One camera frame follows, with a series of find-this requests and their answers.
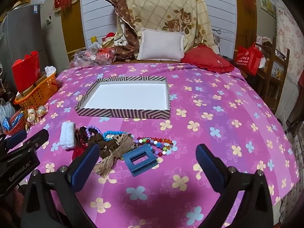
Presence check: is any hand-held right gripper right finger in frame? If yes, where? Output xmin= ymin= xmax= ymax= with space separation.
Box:
xmin=195 ymin=144 xmax=274 ymax=228

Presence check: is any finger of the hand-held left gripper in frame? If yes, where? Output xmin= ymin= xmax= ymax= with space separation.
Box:
xmin=0 ymin=128 xmax=50 ymax=162
xmin=0 ymin=130 xmax=28 ymax=152

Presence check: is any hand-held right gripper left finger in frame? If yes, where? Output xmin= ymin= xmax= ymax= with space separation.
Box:
xmin=22 ymin=144 xmax=101 ymax=228

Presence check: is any red bow hair clip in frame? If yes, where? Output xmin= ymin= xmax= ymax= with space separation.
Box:
xmin=72 ymin=133 xmax=92 ymax=161

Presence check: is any leopard lace bow scrunchie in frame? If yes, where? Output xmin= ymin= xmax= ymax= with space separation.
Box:
xmin=93 ymin=134 xmax=136 ymax=178

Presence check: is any blue hair claw clip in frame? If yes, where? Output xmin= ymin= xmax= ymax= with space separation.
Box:
xmin=122 ymin=145 xmax=158 ymax=177

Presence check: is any multicolour bead necklace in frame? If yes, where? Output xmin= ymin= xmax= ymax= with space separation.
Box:
xmin=135 ymin=136 xmax=177 ymax=158

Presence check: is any striped cardboard box tray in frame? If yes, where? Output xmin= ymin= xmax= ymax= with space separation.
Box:
xmin=75 ymin=76 xmax=171 ymax=119

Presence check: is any orange bowl with blue packets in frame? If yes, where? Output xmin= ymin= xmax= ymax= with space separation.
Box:
xmin=2 ymin=110 xmax=27 ymax=136

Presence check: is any white plastic bag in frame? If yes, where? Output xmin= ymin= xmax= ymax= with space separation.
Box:
xmin=0 ymin=98 xmax=16 ymax=124

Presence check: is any dark brown scrunchie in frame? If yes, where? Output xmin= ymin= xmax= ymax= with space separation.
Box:
xmin=94 ymin=133 xmax=120 ymax=159
xmin=78 ymin=126 xmax=95 ymax=140

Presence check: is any white fluffy scrunchie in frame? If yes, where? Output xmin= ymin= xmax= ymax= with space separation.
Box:
xmin=59 ymin=121 xmax=76 ymax=151

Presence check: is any pink floral bedsheet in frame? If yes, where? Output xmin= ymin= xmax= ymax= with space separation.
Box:
xmin=24 ymin=61 xmax=300 ymax=228

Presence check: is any orange plastic basket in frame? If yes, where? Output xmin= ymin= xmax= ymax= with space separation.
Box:
xmin=13 ymin=72 xmax=59 ymax=111

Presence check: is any red paper gift bag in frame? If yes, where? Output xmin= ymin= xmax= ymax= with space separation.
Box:
xmin=12 ymin=51 xmax=41 ymax=93

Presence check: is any white tissue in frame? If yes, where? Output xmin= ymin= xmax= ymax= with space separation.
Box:
xmin=44 ymin=66 xmax=57 ymax=77

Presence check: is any pile of clear plastic bags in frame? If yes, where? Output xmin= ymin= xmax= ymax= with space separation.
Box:
xmin=70 ymin=42 xmax=117 ymax=68

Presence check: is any grey refrigerator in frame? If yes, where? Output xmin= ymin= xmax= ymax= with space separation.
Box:
xmin=0 ymin=3 xmax=49 ymax=93

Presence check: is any red frilled cushion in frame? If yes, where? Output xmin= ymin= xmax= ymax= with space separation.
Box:
xmin=180 ymin=44 xmax=236 ymax=74

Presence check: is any wooden chair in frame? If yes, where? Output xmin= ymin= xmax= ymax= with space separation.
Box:
xmin=256 ymin=36 xmax=291 ymax=115

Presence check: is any brown wooden door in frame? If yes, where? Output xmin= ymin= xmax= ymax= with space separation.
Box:
xmin=60 ymin=2 xmax=86 ymax=60

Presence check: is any red shopping bag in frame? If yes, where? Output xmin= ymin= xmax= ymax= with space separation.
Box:
xmin=235 ymin=43 xmax=263 ymax=77

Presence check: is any red santa toy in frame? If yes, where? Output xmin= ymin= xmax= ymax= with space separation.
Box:
xmin=102 ymin=32 xmax=116 ymax=48

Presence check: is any straw hat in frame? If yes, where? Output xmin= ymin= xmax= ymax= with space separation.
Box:
xmin=9 ymin=1 xmax=28 ymax=10

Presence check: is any white pillow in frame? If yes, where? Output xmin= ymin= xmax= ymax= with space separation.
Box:
xmin=136 ymin=28 xmax=185 ymax=61

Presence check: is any white panelled headboard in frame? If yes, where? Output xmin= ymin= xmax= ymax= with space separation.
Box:
xmin=79 ymin=0 xmax=238 ymax=63

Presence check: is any floral curtain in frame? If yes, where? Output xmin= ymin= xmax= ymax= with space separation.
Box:
xmin=273 ymin=0 xmax=304 ymax=77

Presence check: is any beige floral quilt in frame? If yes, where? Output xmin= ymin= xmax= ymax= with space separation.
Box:
xmin=104 ymin=0 xmax=220 ymax=62

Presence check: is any purple bead bracelet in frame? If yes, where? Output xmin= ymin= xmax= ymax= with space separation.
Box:
xmin=85 ymin=125 xmax=102 ymax=140

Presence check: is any turquoise bead bracelet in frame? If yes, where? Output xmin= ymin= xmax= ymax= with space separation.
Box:
xmin=102 ymin=130 xmax=130 ymax=141

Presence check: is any framed wall picture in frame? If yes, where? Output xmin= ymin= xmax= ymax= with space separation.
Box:
xmin=259 ymin=0 xmax=277 ymax=19

